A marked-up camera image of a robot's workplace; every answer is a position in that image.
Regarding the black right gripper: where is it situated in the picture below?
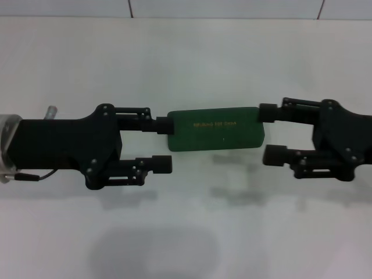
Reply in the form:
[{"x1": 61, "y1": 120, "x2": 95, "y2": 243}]
[{"x1": 259, "y1": 98, "x2": 372, "y2": 181}]

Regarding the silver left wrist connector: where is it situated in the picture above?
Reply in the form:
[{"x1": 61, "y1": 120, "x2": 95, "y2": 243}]
[{"x1": 43, "y1": 106, "x2": 59, "y2": 120}]

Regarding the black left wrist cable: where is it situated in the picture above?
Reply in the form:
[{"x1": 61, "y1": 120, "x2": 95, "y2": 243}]
[{"x1": 4, "y1": 167, "x2": 56, "y2": 183}]

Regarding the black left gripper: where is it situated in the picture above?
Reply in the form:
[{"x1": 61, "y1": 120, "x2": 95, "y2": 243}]
[{"x1": 7, "y1": 103, "x2": 123, "y2": 175}]

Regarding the green glasses case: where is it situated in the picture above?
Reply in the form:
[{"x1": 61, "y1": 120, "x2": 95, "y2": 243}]
[{"x1": 166, "y1": 106, "x2": 266, "y2": 152}]

